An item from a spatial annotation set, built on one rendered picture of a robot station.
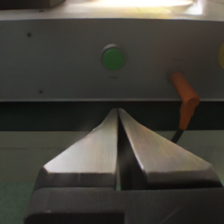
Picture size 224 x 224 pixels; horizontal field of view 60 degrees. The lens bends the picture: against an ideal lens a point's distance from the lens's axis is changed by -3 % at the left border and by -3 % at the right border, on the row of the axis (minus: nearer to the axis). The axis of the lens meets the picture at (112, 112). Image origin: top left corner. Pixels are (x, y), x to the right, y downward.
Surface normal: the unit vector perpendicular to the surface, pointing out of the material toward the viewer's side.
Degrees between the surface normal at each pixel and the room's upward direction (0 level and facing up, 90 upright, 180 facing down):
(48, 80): 90
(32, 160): 90
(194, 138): 90
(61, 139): 90
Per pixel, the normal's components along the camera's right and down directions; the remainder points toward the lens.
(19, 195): 0.00, -0.83
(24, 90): 0.01, 0.56
